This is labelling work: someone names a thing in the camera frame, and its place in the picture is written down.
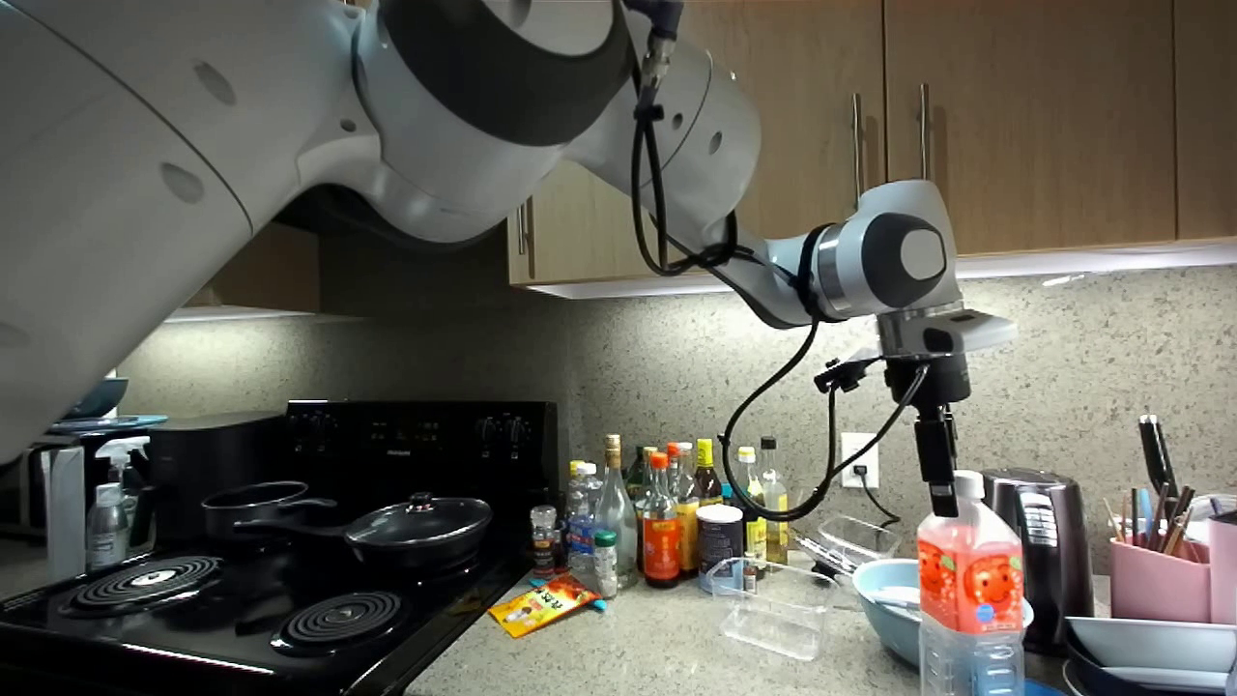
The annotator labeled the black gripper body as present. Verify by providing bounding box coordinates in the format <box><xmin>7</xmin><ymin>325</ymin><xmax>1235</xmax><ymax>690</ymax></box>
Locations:
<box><xmin>883</xmin><ymin>347</ymin><xmax>975</xmax><ymax>416</ymax></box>

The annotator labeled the orange label plastic bottle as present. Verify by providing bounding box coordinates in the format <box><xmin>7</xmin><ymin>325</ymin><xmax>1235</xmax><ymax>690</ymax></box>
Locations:
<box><xmin>913</xmin><ymin>467</ymin><xmax>1031</xmax><ymax>696</ymax></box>

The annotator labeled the yellow cap bottle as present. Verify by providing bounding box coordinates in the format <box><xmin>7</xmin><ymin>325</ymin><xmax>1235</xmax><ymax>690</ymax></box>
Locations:
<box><xmin>694</xmin><ymin>436</ymin><xmax>723</xmax><ymax>512</ymax></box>

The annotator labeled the clear plastic container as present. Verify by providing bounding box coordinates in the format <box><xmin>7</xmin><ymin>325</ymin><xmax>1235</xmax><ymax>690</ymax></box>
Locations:
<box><xmin>719</xmin><ymin>585</ymin><xmax>835</xmax><ymax>668</ymax></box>

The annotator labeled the orange sauce bottle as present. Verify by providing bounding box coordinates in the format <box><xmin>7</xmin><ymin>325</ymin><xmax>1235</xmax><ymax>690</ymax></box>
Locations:
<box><xmin>637</xmin><ymin>446</ymin><xmax>690</xmax><ymax>592</ymax></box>

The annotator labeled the clear bottle gold cap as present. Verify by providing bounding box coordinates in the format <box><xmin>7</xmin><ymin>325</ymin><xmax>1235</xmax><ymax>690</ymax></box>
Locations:
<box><xmin>594</xmin><ymin>434</ymin><xmax>643</xmax><ymax>580</ymax></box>

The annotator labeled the small bottle green cap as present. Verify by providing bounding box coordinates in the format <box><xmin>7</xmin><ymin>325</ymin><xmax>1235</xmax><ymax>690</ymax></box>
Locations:
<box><xmin>592</xmin><ymin>521</ymin><xmax>628</xmax><ymax>598</ymax></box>

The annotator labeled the small bottle blue label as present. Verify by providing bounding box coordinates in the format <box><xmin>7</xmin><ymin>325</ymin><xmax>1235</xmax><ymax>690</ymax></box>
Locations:
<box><xmin>561</xmin><ymin>460</ymin><xmax>605</xmax><ymax>592</ymax></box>

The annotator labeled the white spray bottle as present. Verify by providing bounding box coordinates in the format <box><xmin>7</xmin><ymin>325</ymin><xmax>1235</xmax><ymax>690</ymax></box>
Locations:
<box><xmin>84</xmin><ymin>434</ymin><xmax>155</xmax><ymax>571</ymax></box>

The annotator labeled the light blue bowl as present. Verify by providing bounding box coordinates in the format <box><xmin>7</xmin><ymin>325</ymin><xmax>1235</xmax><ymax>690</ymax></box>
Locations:
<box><xmin>850</xmin><ymin>553</ymin><xmax>1036</xmax><ymax>672</ymax></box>

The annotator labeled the steel electric kettle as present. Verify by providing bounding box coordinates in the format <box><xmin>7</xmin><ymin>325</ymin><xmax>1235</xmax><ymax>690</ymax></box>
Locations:
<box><xmin>981</xmin><ymin>463</ymin><xmax>1098</xmax><ymax>655</ymax></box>

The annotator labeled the dark jar white lid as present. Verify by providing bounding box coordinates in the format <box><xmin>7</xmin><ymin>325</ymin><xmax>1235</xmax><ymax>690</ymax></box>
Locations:
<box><xmin>694</xmin><ymin>501</ymin><xmax>752</xmax><ymax>577</ymax></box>

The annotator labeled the pink utensil holder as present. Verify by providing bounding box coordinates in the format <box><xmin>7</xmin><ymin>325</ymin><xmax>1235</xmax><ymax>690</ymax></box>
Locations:
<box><xmin>1109</xmin><ymin>516</ymin><xmax>1237</xmax><ymax>626</ymax></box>

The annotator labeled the wooden upper cabinet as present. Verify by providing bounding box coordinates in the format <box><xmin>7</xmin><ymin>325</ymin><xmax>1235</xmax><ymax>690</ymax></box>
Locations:
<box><xmin>504</xmin><ymin>0</ymin><xmax>1237</xmax><ymax>302</ymax></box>

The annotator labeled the grey plate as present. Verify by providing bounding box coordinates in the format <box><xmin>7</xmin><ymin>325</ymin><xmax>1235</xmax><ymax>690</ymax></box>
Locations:
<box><xmin>1065</xmin><ymin>612</ymin><xmax>1237</xmax><ymax>678</ymax></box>

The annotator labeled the small spice jar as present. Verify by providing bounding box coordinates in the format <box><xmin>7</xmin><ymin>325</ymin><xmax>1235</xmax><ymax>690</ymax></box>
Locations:
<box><xmin>526</xmin><ymin>501</ymin><xmax>565</xmax><ymax>571</ymax></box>

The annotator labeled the orange snack packet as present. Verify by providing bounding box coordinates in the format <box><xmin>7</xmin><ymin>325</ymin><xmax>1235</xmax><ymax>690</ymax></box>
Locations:
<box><xmin>486</xmin><ymin>571</ymin><xmax>605</xmax><ymax>646</ymax></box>

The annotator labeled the black electric stove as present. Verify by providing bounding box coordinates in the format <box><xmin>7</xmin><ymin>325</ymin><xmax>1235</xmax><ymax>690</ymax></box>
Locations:
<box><xmin>0</xmin><ymin>398</ymin><xmax>561</xmax><ymax>696</ymax></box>

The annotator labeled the glass pan lid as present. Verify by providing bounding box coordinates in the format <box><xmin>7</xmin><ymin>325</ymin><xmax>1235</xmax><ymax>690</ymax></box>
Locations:
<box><xmin>343</xmin><ymin>491</ymin><xmax>495</xmax><ymax>544</ymax></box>

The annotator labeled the black frying pan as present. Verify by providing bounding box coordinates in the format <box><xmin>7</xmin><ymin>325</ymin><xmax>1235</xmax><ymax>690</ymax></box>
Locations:
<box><xmin>338</xmin><ymin>491</ymin><xmax>498</xmax><ymax>580</ymax></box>

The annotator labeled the black coil burner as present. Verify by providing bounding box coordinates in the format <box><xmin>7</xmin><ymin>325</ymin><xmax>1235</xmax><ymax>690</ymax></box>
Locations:
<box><xmin>64</xmin><ymin>553</ymin><xmax>234</xmax><ymax>619</ymax></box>
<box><xmin>270</xmin><ymin>589</ymin><xmax>414</xmax><ymax>657</ymax></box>

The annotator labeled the black cooking pot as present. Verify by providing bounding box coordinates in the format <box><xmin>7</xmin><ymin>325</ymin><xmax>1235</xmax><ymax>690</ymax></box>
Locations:
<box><xmin>196</xmin><ymin>474</ymin><xmax>351</xmax><ymax>559</ymax></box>

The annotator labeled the dark blue bowl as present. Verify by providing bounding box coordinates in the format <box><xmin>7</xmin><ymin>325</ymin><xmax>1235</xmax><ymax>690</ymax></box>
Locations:
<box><xmin>58</xmin><ymin>371</ymin><xmax>136</xmax><ymax>424</ymax></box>

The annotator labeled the black power cord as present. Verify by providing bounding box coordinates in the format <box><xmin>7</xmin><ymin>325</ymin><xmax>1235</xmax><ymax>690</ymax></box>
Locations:
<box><xmin>842</xmin><ymin>455</ymin><xmax>909</xmax><ymax>530</ymax></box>

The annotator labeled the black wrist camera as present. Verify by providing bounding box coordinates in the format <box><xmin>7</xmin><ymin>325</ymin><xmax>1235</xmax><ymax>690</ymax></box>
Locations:
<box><xmin>813</xmin><ymin>351</ymin><xmax>893</xmax><ymax>398</ymax></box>

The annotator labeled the white wall outlet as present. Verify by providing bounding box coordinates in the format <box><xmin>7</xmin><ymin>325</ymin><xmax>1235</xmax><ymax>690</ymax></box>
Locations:
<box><xmin>840</xmin><ymin>429</ymin><xmax>884</xmax><ymax>494</ymax></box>

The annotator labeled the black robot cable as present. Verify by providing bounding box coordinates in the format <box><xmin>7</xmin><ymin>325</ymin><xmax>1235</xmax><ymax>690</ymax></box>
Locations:
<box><xmin>621</xmin><ymin>0</ymin><xmax>937</xmax><ymax>527</ymax></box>

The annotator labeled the black handled knife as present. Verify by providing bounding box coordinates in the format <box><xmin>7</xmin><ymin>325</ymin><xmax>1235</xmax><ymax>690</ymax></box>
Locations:
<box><xmin>1138</xmin><ymin>414</ymin><xmax>1185</xmax><ymax>527</ymax></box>

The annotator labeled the metal cabinet handle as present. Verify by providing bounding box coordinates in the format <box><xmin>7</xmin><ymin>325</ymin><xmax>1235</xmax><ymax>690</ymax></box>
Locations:
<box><xmin>847</xmin><ymin>89</ymin><xmax>875</xmax><ymax>201</ymax></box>
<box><xmin>913</xmin><ymin>76</ymin><xmax>941</xmax><ymax>201</ymax></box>

